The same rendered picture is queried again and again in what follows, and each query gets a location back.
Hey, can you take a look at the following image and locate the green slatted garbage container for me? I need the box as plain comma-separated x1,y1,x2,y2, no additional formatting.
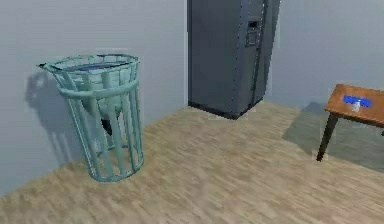
37,53,145,183

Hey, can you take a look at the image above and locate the blue garbage can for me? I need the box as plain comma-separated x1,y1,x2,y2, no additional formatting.
71,62,131,117

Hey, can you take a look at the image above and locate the dark grey fridge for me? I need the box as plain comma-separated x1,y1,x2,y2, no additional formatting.
186,0,282,121

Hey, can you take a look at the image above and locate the blue flat object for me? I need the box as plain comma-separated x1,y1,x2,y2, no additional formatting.
342,94,372,109

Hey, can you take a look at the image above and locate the brown wooden table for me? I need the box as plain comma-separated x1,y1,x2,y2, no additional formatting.
315,83,384,163

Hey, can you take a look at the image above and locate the black fridge handle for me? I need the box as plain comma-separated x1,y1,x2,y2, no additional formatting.
249,0,270,108

